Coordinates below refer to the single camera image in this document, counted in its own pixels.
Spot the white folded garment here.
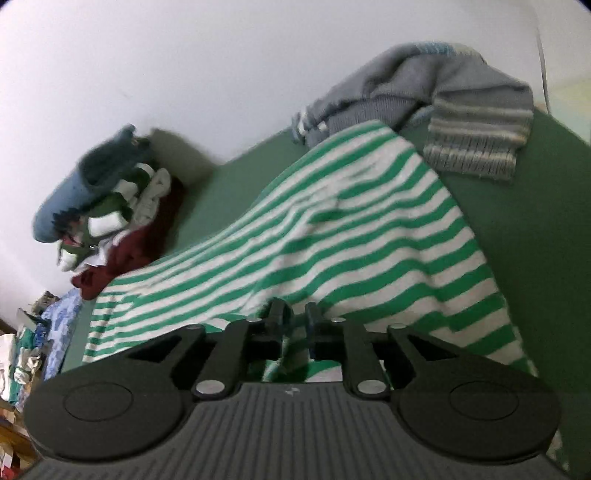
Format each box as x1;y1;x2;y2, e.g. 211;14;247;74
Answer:
133;168;172;228

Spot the maroon folded garment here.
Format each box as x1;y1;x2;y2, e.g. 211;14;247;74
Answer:
71;178;185;301

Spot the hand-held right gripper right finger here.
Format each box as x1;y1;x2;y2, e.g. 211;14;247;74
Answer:
305;302;465;398

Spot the blue patterned cloth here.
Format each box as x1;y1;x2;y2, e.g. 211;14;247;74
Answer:
16;288;85;407

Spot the grey striped knit sweater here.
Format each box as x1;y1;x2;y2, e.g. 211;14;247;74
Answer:
291;42;535;182

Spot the green table cover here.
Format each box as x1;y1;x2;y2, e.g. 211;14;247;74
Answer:
60;108;591;472

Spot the blue folded sweater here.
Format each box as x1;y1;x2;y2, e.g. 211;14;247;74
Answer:
32;124;153;243

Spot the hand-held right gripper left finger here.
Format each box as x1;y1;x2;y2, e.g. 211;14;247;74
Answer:
124;299;293;398

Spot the green white striped shirt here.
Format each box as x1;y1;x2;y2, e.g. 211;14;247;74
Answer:
83;120;539;384

